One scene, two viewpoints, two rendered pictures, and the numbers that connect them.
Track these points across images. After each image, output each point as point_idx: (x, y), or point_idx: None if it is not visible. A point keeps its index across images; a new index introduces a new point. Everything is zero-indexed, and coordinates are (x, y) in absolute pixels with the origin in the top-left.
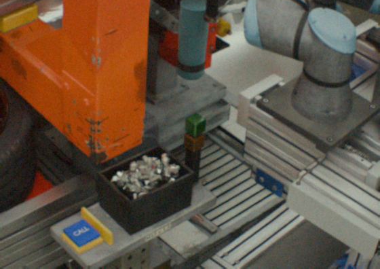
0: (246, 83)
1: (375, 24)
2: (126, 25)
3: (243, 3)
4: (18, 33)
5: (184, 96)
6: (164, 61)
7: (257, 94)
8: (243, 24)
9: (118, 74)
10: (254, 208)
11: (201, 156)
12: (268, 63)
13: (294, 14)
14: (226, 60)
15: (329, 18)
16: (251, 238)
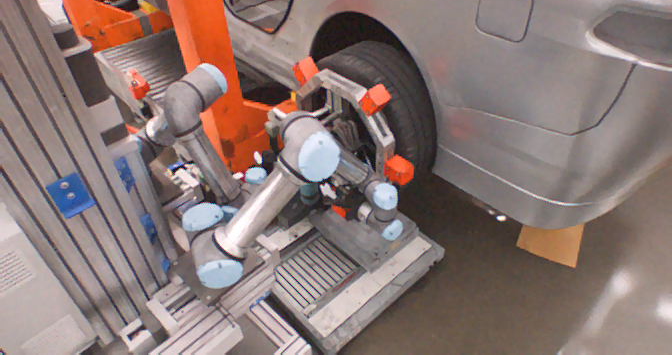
0: (448, 299)
1: (268, 249)
2: None
3: (260, 159)
4: (291, 104)
5: (359, 231)
6: None
7: (179, 175)
8: (553, 300)
9: (208, 128)
10: (284, 293)
11: (337, 263)
12: (488, 318)
13: (139, 132)
14: (480, 285)
15: None
16: None
